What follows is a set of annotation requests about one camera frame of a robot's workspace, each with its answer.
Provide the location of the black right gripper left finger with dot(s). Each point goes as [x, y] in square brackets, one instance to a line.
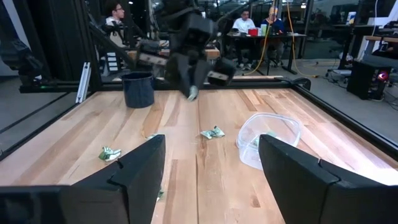
[136, 180]

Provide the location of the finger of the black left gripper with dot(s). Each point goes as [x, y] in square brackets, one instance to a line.
[178, 73]
[202, 73]

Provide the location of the person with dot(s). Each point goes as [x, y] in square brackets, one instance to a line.
[244, 25]
[273, 23]
[115, 21]

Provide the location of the dark blue bucket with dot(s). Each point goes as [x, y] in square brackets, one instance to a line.
[137, 90]

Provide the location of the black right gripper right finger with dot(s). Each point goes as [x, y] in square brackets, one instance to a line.
[304, 186]

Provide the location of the dark green packet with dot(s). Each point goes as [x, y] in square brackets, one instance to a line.
[109, 154]

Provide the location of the black corner bracket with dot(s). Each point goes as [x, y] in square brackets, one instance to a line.
[297, 82]

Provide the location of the black desk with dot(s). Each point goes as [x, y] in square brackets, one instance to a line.
[280, 35]

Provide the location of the wooden workbench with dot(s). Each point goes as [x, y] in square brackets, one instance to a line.
[213, 53]

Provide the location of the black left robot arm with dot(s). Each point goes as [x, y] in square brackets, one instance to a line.
[177, 12]

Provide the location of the red container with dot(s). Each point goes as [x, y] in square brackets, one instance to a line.
[253, 31]

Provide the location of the green white packet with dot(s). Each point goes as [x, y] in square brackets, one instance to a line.
[160, 195]
[213, 133]
[193, 92]
[271, 134]

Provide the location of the clear plastic bin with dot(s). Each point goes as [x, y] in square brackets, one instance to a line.
[273, 121]

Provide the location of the black rig stand panel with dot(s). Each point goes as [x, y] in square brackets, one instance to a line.
[62, 40]

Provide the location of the green white cup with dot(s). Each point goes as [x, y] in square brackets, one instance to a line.
[264, 29]

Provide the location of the black computer tower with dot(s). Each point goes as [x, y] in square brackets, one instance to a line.
[368, 79]

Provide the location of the silver aluminium extrusion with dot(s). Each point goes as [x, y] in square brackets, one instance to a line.
[83, 82]

